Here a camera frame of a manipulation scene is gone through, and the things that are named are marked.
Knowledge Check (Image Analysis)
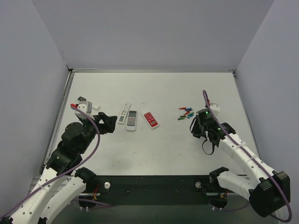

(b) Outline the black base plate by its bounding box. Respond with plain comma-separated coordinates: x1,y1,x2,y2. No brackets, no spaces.
79,175,228,207

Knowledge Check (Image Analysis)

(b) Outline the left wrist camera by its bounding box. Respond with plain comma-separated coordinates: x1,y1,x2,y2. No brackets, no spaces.
71,101,93,115

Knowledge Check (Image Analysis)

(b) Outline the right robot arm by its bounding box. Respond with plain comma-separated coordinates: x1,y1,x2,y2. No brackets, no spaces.
190,108,292,222

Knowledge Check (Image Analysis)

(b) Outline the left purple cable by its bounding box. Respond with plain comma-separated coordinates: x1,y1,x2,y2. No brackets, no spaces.
0,104,101,219

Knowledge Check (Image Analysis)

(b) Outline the slim white remote control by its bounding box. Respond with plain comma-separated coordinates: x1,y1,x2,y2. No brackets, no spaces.
117,102,131,125

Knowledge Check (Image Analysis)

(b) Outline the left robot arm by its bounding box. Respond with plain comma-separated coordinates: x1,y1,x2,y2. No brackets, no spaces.
0,112,117,224

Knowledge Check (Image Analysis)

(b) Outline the red white remote control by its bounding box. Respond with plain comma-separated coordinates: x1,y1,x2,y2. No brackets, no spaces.
141,111,160,130

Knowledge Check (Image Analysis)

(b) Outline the aluminium frame rail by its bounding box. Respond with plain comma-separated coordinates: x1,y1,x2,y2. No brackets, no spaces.
29,175,94,194

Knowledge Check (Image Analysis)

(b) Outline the purple cable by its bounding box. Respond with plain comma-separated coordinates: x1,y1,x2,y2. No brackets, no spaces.
0,104,101,219
202,90,293,222

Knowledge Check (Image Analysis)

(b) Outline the grey white remote control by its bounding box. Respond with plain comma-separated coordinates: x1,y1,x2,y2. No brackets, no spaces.
126,111,137,132

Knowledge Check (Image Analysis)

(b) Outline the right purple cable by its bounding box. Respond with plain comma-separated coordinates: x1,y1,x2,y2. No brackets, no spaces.
202,90,293,222

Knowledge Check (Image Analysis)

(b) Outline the white remote black tip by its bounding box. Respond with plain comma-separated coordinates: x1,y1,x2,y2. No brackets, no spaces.
78,96,100,112

